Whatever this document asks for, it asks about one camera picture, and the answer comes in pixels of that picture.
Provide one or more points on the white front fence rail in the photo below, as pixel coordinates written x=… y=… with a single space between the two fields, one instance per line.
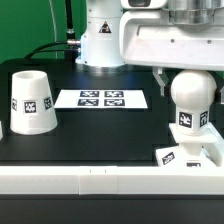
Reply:
x=92 y=180

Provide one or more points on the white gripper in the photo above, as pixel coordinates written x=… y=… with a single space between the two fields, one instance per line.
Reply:
x=187 y=34

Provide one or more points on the white lamp base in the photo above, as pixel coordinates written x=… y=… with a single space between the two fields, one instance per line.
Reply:
x=204 y=149

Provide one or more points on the white block at left edge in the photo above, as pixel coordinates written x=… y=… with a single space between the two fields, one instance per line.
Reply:
x=1 y=130

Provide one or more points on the white sheet with markers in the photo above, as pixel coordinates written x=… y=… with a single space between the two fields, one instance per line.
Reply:
x=101 y=99

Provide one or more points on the white lamp bulb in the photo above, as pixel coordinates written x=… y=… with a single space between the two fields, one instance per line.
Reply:
x=193 y=92

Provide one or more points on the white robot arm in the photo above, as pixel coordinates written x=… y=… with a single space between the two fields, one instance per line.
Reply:
x=100 y=48

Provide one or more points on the white lamp shade cone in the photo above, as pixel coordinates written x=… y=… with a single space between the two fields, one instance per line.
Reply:
x=32 y=108

